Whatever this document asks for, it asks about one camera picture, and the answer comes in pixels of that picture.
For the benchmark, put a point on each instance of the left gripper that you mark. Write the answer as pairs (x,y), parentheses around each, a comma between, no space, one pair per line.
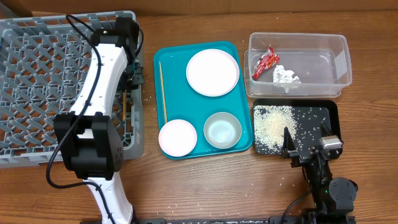
(140,79)

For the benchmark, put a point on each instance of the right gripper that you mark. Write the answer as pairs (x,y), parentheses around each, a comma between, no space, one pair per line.
(305,153)

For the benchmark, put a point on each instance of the grey-green bowl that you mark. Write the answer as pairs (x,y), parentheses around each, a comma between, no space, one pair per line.
(222,130)

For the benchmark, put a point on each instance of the white tissue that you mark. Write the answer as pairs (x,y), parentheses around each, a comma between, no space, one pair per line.
(285,78)

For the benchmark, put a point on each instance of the large white plate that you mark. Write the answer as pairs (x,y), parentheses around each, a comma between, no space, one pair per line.
(212,72)

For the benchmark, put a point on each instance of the white rice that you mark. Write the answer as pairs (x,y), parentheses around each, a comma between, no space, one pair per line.
(303,124)

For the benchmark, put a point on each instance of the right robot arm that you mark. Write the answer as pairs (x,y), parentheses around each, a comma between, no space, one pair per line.
(333,197)

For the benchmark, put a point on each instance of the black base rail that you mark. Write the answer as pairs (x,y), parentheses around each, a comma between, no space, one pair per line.
(270,220)

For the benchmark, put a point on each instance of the grey dishwasher rack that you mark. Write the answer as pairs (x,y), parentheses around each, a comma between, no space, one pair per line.
(44,63)

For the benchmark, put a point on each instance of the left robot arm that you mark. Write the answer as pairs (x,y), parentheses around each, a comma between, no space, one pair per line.
(88,141)

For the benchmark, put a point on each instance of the clear plastic bin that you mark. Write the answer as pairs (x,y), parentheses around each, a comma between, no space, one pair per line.
(321,61)

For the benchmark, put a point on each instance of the small pink plate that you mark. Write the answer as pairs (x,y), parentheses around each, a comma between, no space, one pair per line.
(177,138)

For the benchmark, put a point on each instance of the black tray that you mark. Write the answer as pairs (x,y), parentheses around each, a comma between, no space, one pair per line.
(330,105)

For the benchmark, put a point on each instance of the teal plastic tray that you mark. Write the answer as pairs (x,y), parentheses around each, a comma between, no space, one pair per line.
(183,102)

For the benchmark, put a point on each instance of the red snack wrapper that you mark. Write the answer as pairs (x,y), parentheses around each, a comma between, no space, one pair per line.
(266,61)

